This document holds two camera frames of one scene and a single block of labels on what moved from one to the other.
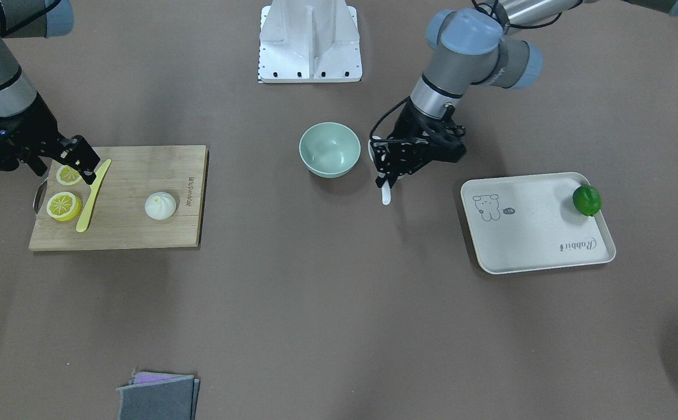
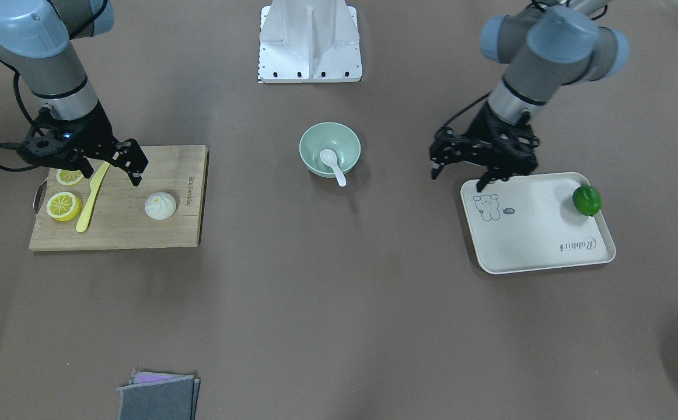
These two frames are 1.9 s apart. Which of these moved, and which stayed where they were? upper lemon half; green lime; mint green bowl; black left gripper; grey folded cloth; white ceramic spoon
Moved: white ceramic spoon; black left gripper
Stayed: upper lemon half; mint green bowl; grey folded cloth; green lime
